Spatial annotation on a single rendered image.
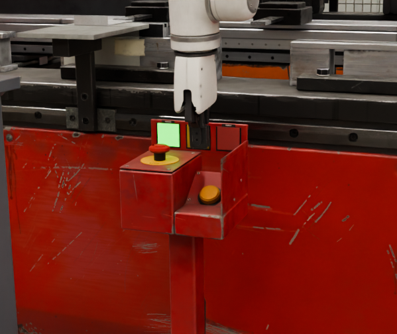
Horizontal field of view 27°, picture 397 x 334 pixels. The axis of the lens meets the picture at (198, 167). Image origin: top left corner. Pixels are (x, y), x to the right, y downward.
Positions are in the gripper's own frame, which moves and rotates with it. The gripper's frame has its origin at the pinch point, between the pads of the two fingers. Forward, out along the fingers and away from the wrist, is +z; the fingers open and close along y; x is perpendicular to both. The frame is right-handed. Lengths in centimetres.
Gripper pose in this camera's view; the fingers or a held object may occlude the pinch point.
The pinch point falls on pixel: (199, 136)
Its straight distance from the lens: 146.8
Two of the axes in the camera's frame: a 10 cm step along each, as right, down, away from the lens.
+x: 9.4, 0.7, -3.3
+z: 0.4, 9.4, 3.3
